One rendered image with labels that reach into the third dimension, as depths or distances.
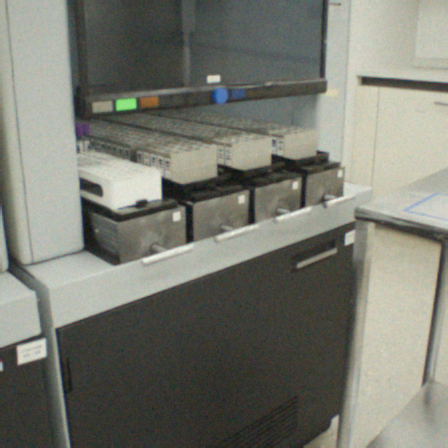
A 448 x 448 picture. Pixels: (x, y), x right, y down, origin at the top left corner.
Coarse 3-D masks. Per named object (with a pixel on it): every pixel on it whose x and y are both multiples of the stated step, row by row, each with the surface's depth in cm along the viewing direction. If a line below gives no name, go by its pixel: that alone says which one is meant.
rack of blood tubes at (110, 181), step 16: (80, 160) 104; (96, 160) 103; (112, 160) 104; (80, 176) 97; (96, 176) 92; (112, 176) 92; (128, 176) 92; (144, 176) 93; (160, 176) 96; (80, 192) 98; (96, 192) 104; (112, 192) 90; (128, 192) 92; (144, 192) 94; (160, 192) 96; (112, 208) 91
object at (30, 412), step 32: (0, 224) 83; (0, 256) 84; (0, 288) 81; (0, 320) 77; (32, 320) 81; (0, 352) 78; (0, 384) 79; (32, 384) 83; (0, 416) 81; (32, 416) 84
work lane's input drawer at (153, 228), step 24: (96, 216) 92; (120, 216) 88; (144, 216) 91; (168, 216) 94; (96, 240) 94; (120, 240) 88; (144, 240) 91; (168, 240) 95; (120, 264) 89; (144, 264) 87
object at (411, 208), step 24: (408, 192) 100; (432, 192) 100; (360, 216) 91; (384, 216) 88; (408, 216) 87; (432, 216) 87; (360, 240) 92; (360, 264) 93; (360, 288) 94; (360, 312) 96; (432, 312) 132; (360, 336) 98; (432, 336) 134; (360, 360) 100; (432, 360) 135; (432, 384) 135; (408, 408) 126; (432, 408) 126; (384, 432) 118; (408, 432) 118; (432, 432) 118
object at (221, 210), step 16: (176, 192) 102; (192, 192) 100; (208, 192) 100; (224, 192) 102; (240, 192) 104; (192, 208) 97; (208, 208) 100; (224, 208) 102; (240, 208) 105; (192, 224) 98; (208, 224) 101; (224, 224) 103; (240, 224) 106; (256, 224) 103; (224, 240) 98
